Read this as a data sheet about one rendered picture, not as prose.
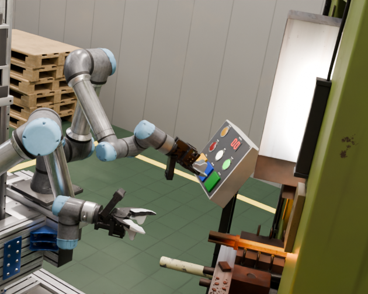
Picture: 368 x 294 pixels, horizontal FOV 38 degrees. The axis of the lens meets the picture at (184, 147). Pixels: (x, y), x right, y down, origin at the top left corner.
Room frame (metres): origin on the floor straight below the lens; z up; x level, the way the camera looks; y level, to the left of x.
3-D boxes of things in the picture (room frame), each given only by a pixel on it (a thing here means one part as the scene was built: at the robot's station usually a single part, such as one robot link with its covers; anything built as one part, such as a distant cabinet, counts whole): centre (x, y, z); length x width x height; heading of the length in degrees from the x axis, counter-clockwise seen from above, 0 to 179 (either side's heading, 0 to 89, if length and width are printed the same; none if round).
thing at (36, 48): (5.45, 1.78, 0.39); 1.09 x 0.77 x 0.77; 60
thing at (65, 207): (1.71, 0.36, 0.98); 0.11 x 0.08 x 0.09; 82
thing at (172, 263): (2.00, -0.20, 0.62); 0.44 x 0.05 x 0.05; 82
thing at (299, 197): (1.32, -0.32, 1.27); 0.09 x 0.02 x 0.17; 172
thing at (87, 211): (1.69, 0.29, 0.98); 0.08 x 0.05 x 0.08; 172
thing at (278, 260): (1.62, -0.45, 0.96); 0.42 x 0.20 x 0.09; 82
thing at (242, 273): (1.46, -0.27, 0.95); 0.12 x 0.09 x 0.07; 82
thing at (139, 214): (1.73, 0.11, 0.98); 0.09 x 0.03 x 0.06; 118
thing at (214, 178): (2.08, -0.14, 1.01); 0.07 x 0.05 x 0.07; 17
